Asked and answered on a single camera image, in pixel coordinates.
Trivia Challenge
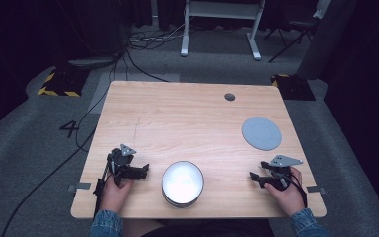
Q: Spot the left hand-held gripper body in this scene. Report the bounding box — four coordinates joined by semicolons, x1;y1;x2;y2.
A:
107;143;138;186

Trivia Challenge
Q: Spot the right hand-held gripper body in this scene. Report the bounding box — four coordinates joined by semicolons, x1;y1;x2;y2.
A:
268;154;304;192

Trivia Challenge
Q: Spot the person's right hand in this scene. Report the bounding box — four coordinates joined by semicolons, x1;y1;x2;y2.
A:
264;167;307;217

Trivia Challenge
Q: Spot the person's left hand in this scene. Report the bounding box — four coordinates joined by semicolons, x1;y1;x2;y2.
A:
99;175;134;213

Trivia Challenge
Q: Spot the grey round lid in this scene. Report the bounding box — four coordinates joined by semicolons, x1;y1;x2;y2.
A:
241;116;283;152

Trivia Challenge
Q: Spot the grey tape strip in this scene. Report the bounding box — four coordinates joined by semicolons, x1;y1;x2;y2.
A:
67;181;92;193
306;185;328;195

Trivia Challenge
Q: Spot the round white metal pot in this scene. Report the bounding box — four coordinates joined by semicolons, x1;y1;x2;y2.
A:
161;160;205;209

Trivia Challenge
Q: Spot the black yellow striped base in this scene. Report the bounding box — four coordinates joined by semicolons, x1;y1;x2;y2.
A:
270;73;317;102
37;66;91;99

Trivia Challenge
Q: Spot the grey round stand base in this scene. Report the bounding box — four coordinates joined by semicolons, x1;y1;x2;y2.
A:
66;56;123;71

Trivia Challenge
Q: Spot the black folding stand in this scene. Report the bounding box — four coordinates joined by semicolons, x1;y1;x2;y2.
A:
262;19;314;64

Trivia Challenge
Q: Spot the grey pillar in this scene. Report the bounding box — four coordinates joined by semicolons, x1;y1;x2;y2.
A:
296;0;360;81

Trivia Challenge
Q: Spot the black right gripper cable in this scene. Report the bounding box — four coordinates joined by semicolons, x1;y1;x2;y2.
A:
288;173;309;209

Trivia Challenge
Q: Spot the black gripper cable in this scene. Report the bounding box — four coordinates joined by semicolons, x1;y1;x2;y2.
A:
92;157;114;219
288;173;309;209

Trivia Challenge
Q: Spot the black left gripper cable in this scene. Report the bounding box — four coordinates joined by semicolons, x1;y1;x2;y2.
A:
92;157;114;219

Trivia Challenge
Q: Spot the long black floor cable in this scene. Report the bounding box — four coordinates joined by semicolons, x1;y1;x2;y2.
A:
0;48;171;237

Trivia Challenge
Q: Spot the bundle of floor cables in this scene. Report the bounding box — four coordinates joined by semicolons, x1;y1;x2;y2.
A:
127;23;187;51

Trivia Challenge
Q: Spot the white desk frame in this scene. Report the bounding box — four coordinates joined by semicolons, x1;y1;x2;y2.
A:
180;0;267;61

